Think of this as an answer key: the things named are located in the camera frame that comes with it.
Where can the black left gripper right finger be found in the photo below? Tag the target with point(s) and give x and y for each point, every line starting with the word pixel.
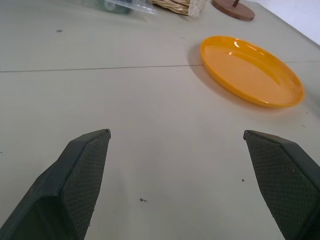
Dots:
pixel 285 185

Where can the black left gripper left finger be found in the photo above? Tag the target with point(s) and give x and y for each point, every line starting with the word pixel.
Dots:
pixel 70 190

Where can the orange plastic plate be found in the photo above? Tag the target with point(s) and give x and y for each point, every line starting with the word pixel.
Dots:
pixel 250 72

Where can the round wooden stand base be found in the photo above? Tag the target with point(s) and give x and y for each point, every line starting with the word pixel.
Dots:
pixel 235 7

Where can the clear plastic bag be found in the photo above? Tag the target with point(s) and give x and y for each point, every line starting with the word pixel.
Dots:
pixel 120 6

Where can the beige sponge block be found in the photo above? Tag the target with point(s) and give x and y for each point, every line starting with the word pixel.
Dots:
pixel 197 6

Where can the woven wicker basket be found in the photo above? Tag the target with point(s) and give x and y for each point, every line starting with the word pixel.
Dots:
pixel 175 5

